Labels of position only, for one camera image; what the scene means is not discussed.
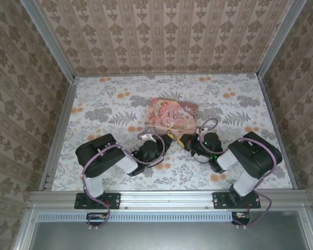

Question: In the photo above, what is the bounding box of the aluminium side table rail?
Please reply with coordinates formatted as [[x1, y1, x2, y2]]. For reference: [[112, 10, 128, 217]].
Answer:
[[38, 75, 80, 192], [257, 74, 298, 190]]

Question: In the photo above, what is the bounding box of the grey metal sheet panel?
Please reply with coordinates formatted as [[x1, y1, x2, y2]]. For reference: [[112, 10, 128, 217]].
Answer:
[[28, 210, 312, 250]]

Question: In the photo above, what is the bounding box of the pink illustrated tin box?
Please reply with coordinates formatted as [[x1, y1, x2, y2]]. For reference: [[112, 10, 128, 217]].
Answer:
[[143, 97, 200, 136]]

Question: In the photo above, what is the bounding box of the aluminium front frame rail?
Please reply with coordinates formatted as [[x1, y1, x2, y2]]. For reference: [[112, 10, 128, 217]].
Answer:
[[28, 189, 310, 210]]

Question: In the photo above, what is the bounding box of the aluminium corner post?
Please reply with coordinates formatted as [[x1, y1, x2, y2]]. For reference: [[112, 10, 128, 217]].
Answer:
[[19, 0, 77, 80], [256, 0, 308, 79]]

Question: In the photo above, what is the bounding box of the aluminium lower frame rail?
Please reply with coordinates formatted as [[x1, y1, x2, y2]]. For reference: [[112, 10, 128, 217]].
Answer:
[[13, 204, 40, 250], [297, 204, 313, 250]]

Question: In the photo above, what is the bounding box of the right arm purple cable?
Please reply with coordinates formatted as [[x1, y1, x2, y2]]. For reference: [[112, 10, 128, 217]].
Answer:
[[198, 118, 280, 230]]

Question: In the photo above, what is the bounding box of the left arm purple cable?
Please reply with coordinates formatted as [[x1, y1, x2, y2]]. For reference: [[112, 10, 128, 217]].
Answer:
[[81, 132, 165, 230]]

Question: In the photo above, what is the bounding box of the aluminium frame rail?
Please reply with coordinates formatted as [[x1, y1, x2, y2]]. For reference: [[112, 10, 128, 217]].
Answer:
[[297, 204, 313, 250], [13, 204, 40, 250], [28, 189, 310, 210]]

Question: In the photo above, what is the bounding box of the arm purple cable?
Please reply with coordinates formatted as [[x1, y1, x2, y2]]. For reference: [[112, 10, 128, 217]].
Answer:
[[81, 132, 165, 230], [198, 118, 280, 230]]

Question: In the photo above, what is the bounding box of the grey slotted cable duct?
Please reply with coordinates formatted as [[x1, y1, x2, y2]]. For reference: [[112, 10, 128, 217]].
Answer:
[[38, 211, 251, 222]]

